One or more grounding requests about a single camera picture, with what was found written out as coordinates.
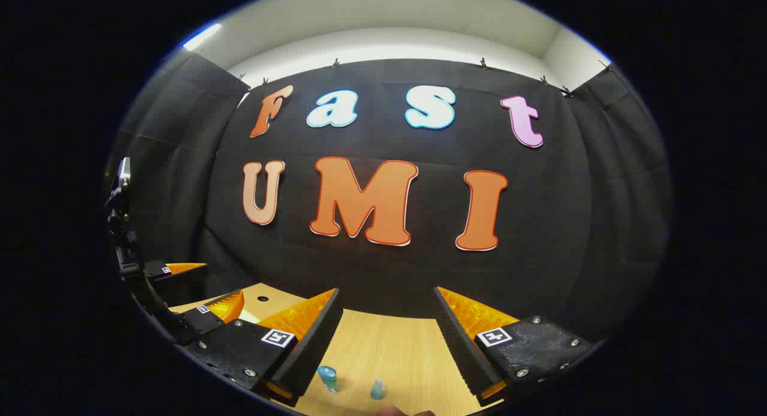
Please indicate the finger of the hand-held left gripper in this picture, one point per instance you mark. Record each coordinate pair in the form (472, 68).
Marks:
(201, 320)
(159, 271)

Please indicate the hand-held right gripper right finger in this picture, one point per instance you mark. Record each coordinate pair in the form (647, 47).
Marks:
(458, 344)

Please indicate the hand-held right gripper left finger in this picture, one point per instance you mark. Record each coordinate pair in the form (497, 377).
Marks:
(317, 344)

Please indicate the small blue bottle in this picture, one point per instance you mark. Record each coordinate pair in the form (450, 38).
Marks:
(328, 379)
(377, 390)

